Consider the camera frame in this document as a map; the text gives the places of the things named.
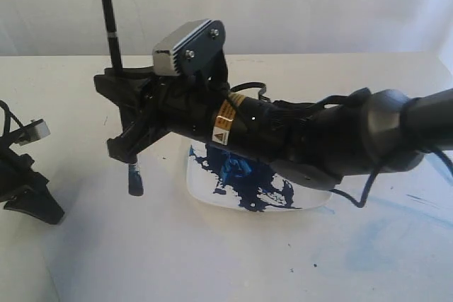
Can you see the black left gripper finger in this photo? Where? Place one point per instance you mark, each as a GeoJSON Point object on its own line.
{"type": "Point", "coordinates": [36, 202]}

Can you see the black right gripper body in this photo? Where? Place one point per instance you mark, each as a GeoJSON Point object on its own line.
{"type": "Point", "coordinates": [187, 109]}

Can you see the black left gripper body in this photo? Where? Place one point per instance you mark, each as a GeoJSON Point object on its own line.
{"type": "Point", "coordinates": [18, 178]}

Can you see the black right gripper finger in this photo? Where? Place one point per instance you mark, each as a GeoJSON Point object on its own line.
{"type": "Point", "coordinates": [125, 90]}
{"type": "Point", "coordinates": [134, 140]}

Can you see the black paintbrush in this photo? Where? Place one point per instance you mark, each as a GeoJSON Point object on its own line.
{"type": "Point", "coordinates": [135, 185]}

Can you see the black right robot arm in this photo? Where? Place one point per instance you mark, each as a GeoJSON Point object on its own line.
{"type": "Point", "coordinates": [313, 144]}

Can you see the white square paint plate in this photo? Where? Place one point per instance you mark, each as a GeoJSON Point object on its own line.
{"type": "Point", "coordinates": [224, 179]}

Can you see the white paper sheet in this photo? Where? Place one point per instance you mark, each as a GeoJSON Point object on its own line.
{"type": "Point", "coordinates": [111, 246]}

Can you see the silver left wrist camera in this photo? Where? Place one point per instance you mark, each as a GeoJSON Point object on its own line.
{"type": "Point", "coordinates": [34, 131]}

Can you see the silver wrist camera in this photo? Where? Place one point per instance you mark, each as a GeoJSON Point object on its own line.
{"type": "Point", "coordinates": [34, 131]}
{"type": "Point", "coordinates": [189, 48]}

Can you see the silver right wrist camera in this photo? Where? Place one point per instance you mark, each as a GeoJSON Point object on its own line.
{"type": "Point", "coordinates": [189, 48]}

